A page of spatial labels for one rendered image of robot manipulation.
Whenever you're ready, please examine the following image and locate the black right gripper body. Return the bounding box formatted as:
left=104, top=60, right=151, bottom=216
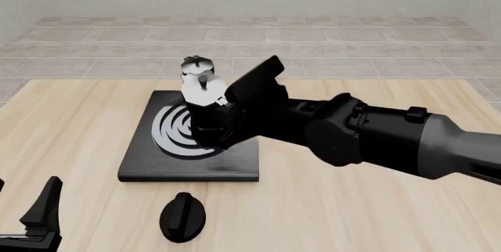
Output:
left=229, top=79, right=291, bottom=146

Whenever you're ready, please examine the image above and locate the silver and black moka pot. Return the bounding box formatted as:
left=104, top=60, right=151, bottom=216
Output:
left=179, top=72, right=236, bottom=149
left=180, top=54, right=216, bottom=78

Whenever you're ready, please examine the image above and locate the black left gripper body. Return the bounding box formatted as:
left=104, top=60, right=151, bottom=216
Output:
left=0, top=228, right=64, bottom=252

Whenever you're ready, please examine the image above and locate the flat black stove plate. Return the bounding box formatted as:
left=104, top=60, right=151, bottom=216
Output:
left=117, top=90, right=261, bottom=184

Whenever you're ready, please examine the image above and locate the round black stove knob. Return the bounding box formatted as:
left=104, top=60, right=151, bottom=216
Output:
left=159, top=191, right=207, bottom=244

